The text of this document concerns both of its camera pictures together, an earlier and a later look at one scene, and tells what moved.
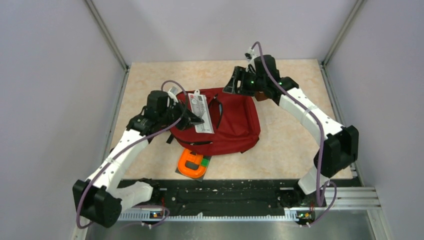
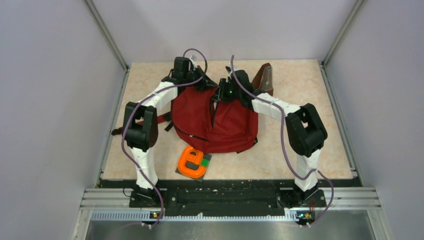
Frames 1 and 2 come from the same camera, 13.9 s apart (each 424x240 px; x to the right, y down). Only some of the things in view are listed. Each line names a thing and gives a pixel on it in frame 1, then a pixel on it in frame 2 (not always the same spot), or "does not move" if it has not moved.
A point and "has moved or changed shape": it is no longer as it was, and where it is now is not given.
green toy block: [205, 162] does not move
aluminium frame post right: [342, 33] does not move
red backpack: [235, 122] has moved or changed shape
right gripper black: [238, 75] → [220, 95]
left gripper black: [190, 119] → [204, 83]
